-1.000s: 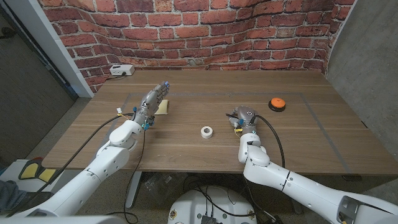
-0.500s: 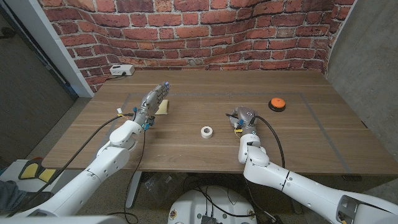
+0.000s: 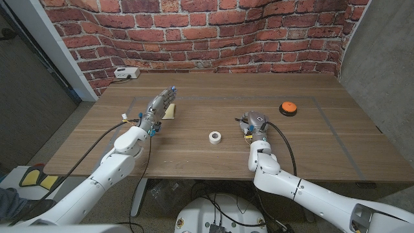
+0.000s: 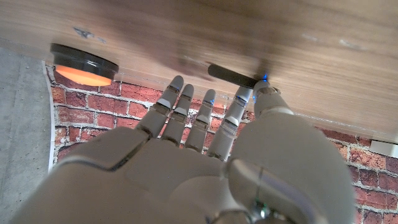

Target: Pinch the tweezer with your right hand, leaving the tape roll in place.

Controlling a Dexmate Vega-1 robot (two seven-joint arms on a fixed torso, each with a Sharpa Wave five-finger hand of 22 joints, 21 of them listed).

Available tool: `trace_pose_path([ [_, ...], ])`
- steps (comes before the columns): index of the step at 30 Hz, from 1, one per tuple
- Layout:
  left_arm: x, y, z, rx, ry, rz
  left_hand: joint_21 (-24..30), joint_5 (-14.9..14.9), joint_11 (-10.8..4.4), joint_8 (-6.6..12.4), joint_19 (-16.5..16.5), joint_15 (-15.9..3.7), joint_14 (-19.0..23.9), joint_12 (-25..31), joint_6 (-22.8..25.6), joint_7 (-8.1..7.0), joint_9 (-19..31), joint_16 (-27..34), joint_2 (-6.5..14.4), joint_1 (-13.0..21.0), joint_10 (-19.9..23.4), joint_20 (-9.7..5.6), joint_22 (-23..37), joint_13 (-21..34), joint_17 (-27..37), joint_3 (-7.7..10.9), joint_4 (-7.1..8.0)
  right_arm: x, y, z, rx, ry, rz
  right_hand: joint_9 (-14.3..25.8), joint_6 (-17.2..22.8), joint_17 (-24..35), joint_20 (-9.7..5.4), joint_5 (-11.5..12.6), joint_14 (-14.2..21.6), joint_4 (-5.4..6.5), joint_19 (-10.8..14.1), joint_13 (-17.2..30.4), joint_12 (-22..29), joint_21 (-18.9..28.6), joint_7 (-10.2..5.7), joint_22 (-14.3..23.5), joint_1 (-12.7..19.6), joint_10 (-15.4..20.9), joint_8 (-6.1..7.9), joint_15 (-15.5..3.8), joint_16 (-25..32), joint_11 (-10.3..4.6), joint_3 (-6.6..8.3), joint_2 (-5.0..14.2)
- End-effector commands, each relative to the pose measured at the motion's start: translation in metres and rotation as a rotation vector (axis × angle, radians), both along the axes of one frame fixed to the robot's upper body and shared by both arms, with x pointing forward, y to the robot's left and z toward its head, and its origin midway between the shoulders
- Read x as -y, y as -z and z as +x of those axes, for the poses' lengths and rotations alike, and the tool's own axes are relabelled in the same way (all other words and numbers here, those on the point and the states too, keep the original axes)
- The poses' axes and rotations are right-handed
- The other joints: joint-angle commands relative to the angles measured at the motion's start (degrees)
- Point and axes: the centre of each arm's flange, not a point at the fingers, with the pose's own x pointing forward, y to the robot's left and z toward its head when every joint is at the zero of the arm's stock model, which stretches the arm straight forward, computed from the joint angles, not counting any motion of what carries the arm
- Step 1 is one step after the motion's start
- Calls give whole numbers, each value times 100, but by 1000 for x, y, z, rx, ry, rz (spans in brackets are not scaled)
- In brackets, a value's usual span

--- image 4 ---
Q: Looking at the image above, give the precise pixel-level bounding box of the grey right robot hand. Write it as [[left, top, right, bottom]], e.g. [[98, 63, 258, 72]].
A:
[[9, 75, 357, 224]]

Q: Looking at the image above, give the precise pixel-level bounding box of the black tweezer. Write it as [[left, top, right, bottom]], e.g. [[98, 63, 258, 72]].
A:
[[207, 63, 261, 90]]

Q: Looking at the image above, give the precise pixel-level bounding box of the printed red brick backdrop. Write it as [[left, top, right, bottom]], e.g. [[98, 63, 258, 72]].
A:
[[41, 60, 398, 224]]

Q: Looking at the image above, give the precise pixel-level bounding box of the black jar with orange lid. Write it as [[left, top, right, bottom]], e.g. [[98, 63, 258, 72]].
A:
[[49, 42, 120, 88]]

